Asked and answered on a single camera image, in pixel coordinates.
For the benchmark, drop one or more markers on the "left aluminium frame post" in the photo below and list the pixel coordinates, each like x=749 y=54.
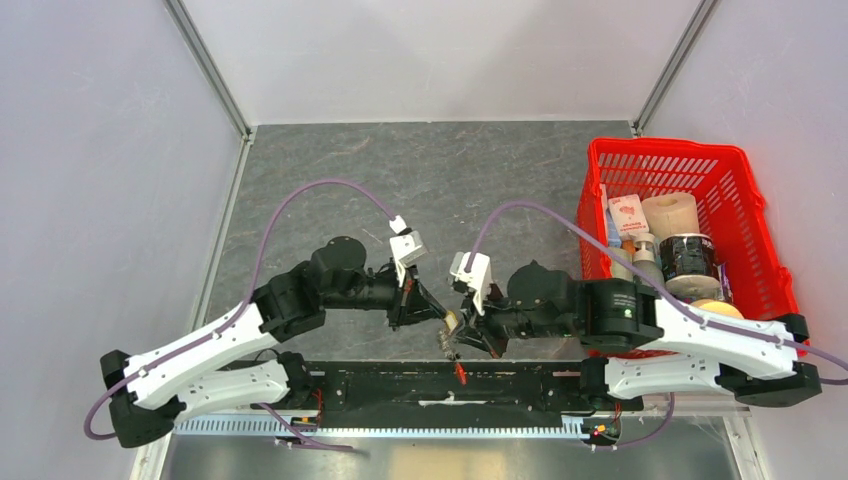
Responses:
x=202 y=55

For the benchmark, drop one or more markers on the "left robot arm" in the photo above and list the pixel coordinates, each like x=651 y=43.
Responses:
x=152 y=392

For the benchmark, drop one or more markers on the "red plastic basket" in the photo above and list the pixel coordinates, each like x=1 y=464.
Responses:
x=729 y=205

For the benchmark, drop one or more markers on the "yellow round sponge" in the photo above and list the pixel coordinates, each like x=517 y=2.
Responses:
x=703 y=307

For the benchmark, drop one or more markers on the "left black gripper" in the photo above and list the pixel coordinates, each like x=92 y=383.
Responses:
x=413 y=302

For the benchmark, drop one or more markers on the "toilet paper roll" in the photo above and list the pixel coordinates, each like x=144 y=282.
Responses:
x=671 y=214

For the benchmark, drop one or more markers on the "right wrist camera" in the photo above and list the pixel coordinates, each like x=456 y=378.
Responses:
x=471 y=277

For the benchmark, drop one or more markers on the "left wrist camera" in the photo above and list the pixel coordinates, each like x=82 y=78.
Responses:
x=407 y=247

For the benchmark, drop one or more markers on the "white cable duct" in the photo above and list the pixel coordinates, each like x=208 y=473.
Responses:
x=265 y=425

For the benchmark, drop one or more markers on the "grey green bottle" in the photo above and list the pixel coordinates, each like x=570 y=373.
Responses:
x=620 y=260

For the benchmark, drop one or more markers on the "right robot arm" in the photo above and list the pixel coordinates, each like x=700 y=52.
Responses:
x=647 y=343

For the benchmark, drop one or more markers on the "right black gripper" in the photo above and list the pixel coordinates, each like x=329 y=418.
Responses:
x=477 y=332

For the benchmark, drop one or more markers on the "right aluminium frame post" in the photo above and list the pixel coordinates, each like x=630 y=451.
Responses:
x=677 y=58

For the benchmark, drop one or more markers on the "yellow tagged key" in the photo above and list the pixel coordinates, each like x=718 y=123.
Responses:
x=451 y=321

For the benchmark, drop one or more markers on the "green soap dispenser bottle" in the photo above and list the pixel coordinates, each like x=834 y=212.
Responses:
x=645 y=256

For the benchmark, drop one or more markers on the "white red carton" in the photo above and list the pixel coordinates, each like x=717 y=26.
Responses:
x=628 y=216

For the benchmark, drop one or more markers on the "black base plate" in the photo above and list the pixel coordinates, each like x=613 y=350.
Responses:
x=430 y=394

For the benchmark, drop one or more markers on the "aluminium frame post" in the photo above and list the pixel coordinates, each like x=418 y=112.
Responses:
x=202 y=55
x=677 y=58

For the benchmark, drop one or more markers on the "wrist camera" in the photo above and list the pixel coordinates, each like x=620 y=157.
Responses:
x=471 y=277
x=407 y=247

